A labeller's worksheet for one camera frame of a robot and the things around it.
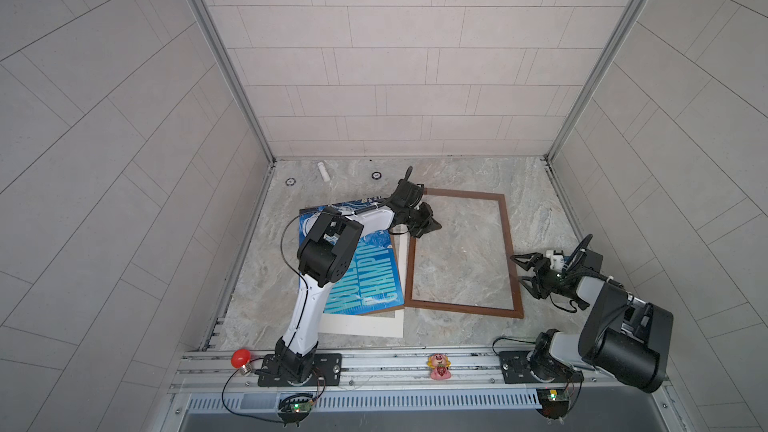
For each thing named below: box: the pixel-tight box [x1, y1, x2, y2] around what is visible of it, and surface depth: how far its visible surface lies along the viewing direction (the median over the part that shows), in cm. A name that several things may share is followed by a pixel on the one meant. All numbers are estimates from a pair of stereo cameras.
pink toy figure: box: [426, 353, 453, 381], surface depth 71 cm
